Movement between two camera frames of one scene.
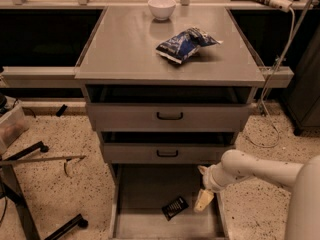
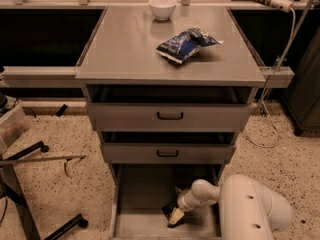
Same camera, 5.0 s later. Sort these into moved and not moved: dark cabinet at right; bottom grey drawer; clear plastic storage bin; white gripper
Moved: white gripper
Not moved: bottom grey drawer; dark cabinet at right; clear plastic storage bin
